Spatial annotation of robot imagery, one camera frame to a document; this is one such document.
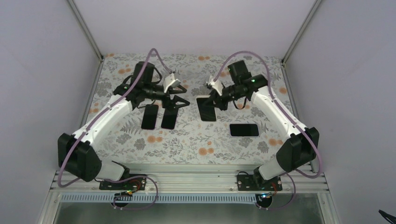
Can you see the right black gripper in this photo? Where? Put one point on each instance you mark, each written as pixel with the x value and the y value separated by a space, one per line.
pixel 214 95

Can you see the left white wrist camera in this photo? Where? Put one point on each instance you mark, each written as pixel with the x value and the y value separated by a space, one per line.
pixel 170 82

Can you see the slotted grey cable duct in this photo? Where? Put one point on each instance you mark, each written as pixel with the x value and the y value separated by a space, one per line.
pixel 161 198

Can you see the aluminium rail frame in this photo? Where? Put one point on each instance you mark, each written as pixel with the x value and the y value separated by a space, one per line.
pixel 302 200

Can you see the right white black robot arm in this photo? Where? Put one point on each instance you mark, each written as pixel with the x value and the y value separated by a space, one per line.
pixel 299 142

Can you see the floral table mat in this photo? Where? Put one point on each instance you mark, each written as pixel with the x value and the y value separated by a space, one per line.
pixel 192 141

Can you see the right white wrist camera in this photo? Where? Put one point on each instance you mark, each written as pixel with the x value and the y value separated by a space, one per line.
pixel 214 85

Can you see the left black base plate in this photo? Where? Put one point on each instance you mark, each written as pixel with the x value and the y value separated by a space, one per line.
pixel 131 182

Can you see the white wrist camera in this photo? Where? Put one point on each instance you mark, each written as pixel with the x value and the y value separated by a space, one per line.
pixel 214 85
pixel 170 82

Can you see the left aluminium corner post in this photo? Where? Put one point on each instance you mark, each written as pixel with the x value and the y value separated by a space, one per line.
pixel 85 29

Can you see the black object bottom corner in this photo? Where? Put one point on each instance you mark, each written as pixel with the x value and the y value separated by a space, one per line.
pixel 388 217

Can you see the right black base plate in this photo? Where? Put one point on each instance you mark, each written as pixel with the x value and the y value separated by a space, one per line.
pixel 246 182

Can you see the right aluminium corner post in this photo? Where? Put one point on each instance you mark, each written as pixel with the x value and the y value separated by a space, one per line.
pixel 301 30

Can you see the phone in grey case bottom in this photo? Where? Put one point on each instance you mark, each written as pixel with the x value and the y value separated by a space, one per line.
pixel 244 130

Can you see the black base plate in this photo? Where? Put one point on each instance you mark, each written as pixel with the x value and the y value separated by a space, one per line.
pixel 246 182
pixel 131 182

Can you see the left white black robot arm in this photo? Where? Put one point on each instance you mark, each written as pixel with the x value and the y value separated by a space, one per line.
pixel 76 152

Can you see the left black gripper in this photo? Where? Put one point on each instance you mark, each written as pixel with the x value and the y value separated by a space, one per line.
pixel 166 103

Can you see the aluminium corner post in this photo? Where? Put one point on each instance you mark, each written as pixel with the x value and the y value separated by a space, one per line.
pixel 85 29
pixel 301 30

